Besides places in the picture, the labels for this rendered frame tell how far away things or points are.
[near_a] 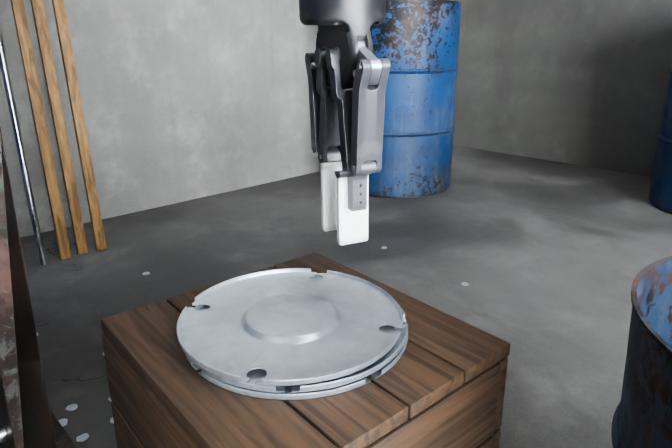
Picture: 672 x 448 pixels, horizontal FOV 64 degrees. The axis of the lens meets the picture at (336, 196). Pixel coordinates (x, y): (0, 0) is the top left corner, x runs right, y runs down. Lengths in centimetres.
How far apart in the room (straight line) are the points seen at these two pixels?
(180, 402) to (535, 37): 321
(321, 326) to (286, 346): 5
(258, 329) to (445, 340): 24
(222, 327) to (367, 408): 22
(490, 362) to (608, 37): 283
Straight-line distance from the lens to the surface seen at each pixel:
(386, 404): 61
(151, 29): 244
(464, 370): 68
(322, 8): 46
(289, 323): 70
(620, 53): 338
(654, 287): 71
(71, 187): 205
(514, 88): 364
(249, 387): 62
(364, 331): 70
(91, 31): 235
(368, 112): 45
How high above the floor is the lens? 72
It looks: 16 degrees down
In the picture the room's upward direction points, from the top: straight up
